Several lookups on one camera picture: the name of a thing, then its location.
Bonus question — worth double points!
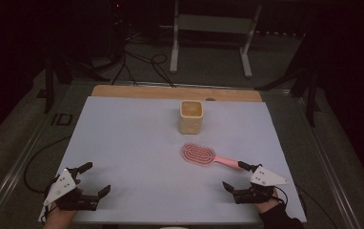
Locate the beige square cup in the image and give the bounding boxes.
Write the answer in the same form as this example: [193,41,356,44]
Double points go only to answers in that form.
[178,99,204,135]

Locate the pink hairbrush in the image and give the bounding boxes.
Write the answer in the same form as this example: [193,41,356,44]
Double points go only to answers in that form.
[181,142,245,171]

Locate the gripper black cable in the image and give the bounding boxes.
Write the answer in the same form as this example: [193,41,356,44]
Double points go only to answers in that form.
[274,185,340,229]
[23,135,71,195]

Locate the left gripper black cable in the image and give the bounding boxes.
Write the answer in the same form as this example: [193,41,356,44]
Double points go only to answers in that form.
[23,135,71,195]

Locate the white metal stand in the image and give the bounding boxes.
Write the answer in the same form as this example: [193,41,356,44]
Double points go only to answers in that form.
[169,0,263,79]

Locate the person's left hand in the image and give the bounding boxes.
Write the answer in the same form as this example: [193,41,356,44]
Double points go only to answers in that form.
[42,178,85,229]

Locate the white table mat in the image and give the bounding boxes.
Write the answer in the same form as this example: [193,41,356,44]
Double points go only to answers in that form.
[37,95,308,226]

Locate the black floor cables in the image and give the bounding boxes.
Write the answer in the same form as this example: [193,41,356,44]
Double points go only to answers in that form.
[111,30,176,89]

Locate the black stand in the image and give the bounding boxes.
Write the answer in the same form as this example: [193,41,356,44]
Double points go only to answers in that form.
[36,52,111,115]
[254,30,321,128]

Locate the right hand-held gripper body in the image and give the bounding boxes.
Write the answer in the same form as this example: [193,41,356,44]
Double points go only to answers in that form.
[233,164,290,205]

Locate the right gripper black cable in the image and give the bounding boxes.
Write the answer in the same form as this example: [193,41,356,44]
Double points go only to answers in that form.
[274,185,340,229]

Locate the person's right hand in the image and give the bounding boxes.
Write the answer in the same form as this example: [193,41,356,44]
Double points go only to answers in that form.
[254,187,281,214]

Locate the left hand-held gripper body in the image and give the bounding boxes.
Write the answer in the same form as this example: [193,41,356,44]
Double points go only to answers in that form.
[42,168,101,212]

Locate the metal floor rail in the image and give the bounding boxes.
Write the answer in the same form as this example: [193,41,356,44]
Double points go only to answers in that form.
[293,94,364,229]
[0,92,73,229]

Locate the dark equipment with red light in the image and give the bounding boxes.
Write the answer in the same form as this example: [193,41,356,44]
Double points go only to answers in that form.
[107,0,132,36]

